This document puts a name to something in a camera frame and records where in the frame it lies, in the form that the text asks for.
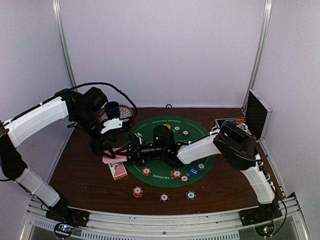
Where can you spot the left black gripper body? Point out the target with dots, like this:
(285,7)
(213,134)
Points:
(94,142)

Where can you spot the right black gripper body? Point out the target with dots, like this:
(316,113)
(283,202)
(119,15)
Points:
(146,151)

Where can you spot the red-backed card stack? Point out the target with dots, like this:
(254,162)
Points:
(117,159)

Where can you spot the red-backed playing card deck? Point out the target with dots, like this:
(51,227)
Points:
(117,170)

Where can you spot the red tan 5 chip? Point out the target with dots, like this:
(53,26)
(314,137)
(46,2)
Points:
(146,171)

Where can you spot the red tan chip stack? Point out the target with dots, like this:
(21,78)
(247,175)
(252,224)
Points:
(137,191)

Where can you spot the red tan 5 chips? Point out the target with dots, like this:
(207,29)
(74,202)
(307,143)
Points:
(176,174)

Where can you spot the blue small blind button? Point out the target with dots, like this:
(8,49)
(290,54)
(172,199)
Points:
(193,171)

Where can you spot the green 20 chip stack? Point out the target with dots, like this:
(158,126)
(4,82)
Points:
(191,195)

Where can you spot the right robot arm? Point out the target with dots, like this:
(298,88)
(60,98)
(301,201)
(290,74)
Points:
(236,146)

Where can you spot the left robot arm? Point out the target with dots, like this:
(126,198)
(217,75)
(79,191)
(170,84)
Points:
(67,104)

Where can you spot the round green poker mat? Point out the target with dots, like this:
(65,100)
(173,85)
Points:
(197,148)

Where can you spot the floral patterned saucer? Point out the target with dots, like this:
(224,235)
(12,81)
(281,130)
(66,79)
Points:
(125,113)

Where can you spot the dark blue mug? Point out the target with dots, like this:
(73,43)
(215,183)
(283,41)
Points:
(112,109)

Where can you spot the aluminium poker chip case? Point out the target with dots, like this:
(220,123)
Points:
(256,117)

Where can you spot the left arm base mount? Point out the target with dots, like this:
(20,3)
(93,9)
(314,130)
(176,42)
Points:
(66,224)

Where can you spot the aluminium front rail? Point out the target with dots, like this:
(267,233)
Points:
(224,225)

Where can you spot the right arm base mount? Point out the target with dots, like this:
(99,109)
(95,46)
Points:
(263,220)

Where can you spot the right aluminium frame post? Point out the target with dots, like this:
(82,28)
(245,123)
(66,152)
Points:
(264,30)

